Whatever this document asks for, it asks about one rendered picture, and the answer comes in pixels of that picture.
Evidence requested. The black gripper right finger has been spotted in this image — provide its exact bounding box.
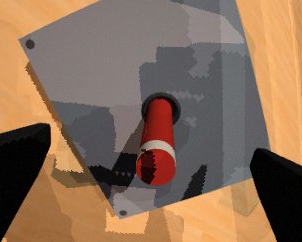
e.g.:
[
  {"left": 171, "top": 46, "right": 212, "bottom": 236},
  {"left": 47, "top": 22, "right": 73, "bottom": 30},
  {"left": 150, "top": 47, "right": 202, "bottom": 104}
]
[{"left": 249, "top": 148, "right": 302, "bottom": 242}]

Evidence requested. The red cylindrical peg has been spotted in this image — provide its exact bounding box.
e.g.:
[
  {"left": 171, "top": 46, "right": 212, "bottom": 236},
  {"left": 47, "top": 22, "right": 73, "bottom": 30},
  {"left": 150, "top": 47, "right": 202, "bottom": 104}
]
[{"left": 136, "top": 97, "right": 175, "bottom": 185}]

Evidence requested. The grey metal panel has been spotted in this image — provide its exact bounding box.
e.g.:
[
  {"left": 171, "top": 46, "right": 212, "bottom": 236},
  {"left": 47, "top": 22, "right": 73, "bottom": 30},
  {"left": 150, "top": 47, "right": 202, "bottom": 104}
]
[{"left": 18, "top": 0, "right": 272, "bottom": 219}]

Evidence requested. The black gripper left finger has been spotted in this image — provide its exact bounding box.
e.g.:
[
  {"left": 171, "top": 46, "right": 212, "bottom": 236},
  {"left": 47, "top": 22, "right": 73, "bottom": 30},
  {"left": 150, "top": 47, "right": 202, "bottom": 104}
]
[{"left": 0, "top": 122, "right": 51, "bottom": 242}]

